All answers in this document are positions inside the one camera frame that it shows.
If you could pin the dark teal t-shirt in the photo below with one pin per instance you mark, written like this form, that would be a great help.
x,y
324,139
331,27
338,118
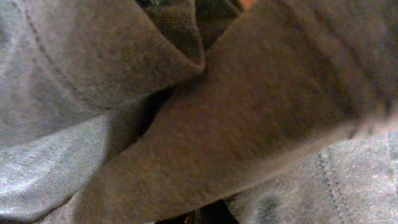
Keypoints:
x,y
141,111

